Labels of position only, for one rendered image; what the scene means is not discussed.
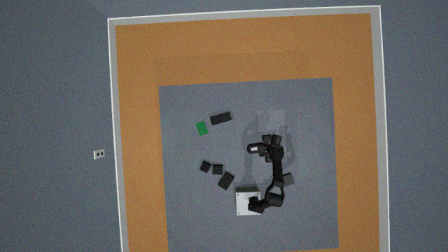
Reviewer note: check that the green rectangular block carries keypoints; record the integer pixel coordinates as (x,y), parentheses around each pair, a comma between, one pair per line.
(201,127)

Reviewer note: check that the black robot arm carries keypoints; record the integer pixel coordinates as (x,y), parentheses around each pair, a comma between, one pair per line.
(276,154)

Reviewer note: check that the dark grey controller unit with green rocker switches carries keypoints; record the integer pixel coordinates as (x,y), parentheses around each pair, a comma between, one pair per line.
(252,148)

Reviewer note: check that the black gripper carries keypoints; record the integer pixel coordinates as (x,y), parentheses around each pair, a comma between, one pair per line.
(266,139)

